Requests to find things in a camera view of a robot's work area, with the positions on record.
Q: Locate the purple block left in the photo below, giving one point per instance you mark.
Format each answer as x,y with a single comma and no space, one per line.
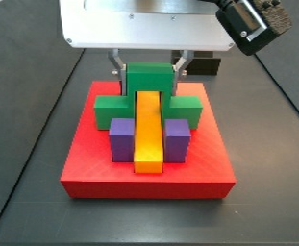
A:
121,138

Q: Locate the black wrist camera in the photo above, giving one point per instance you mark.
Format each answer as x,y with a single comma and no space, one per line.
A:
252,22

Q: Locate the purple block right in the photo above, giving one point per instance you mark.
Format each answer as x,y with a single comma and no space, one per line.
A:
176,139

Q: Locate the purple block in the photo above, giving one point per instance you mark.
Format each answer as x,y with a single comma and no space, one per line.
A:
121,138
176,139

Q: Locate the green stepped block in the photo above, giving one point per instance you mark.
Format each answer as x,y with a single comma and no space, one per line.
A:
146,77

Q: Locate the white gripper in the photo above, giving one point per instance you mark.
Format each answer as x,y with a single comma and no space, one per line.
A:
143,24

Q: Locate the yellow long bar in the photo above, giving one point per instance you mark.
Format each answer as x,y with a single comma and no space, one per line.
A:
148,149

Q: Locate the red base board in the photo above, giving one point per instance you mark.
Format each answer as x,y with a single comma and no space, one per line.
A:
92,176

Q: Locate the black angle fixture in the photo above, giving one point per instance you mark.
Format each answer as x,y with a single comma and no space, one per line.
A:
203,65

